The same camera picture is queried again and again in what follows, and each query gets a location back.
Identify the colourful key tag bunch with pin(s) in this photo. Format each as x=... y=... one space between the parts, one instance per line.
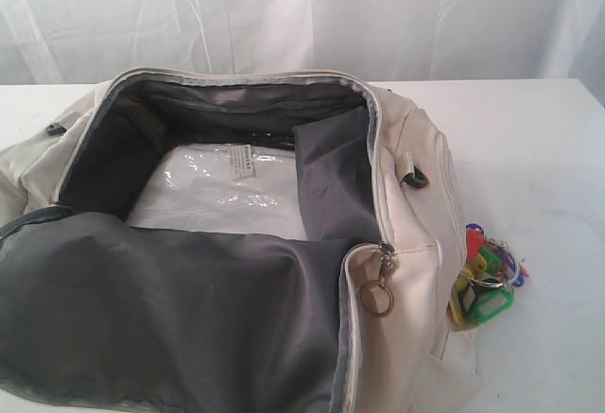
x=485 y=287

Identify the cream duffel bag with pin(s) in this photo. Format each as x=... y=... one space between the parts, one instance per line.
x=102 y=315

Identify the clear plastic wrapped package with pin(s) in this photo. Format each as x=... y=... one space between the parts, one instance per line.
x=223 y=188

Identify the white backdrop curtain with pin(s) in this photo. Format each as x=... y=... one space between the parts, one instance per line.
x=61 y=41

